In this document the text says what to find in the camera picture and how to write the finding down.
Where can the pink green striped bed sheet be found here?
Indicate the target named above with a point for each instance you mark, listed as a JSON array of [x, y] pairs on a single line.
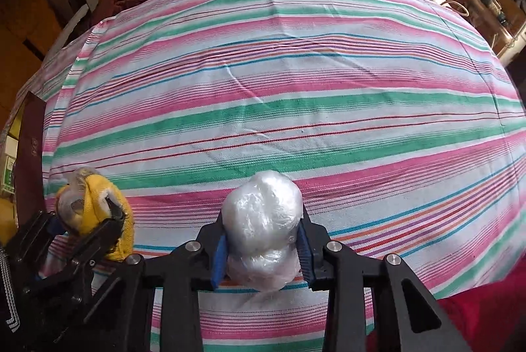
[[287, 89]]

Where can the wooden wardrobe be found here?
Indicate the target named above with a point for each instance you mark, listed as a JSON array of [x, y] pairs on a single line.
[[20, 48]]

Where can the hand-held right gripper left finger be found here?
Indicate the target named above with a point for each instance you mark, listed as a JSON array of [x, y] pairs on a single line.
[[219, 261]]

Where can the green white carton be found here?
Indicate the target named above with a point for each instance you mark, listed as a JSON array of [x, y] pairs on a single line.
[[7, 175]]

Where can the yellow plush toy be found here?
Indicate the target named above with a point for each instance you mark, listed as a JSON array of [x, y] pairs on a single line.
[[94, 196]]

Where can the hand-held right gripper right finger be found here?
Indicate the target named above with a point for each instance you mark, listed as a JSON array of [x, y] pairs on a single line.
[[306, 257]]

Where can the white plastic ball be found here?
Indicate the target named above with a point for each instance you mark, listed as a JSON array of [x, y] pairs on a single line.
[[263, 220]]

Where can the red blanket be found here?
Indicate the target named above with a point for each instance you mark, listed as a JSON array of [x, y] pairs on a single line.
[[472, 315]]

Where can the gold box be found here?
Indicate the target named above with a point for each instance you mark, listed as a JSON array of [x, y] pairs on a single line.
[[28, 154]]

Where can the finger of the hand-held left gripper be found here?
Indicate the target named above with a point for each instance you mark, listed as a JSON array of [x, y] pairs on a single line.
[[37, 231], [102, 231]]

